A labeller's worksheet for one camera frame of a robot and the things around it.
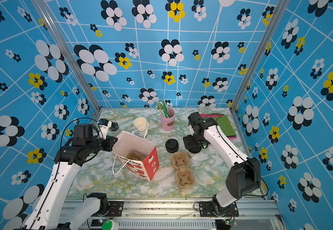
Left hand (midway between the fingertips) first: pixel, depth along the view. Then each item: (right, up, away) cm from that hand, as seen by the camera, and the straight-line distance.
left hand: (117, 138), depth 73 cm
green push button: (+1, -37, -10) cm, 39 cm away
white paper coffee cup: (+41, -9, +10) cm, 43 cm away
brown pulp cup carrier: (+36, -24, +9) cm, 44 cm away
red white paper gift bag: (+4, -3, +6) cm, 7 cm away
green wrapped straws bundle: (+23, +17, +19) cm, 35 cm away
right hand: (+42, -5, +10) cm, 44 cm away
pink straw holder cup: (+26, +7, +26) cm, 37 cm away
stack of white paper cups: (+9, +5, +16) cm, 19 cm away
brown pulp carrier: (+5, -13, +16) cm, 21 cm away
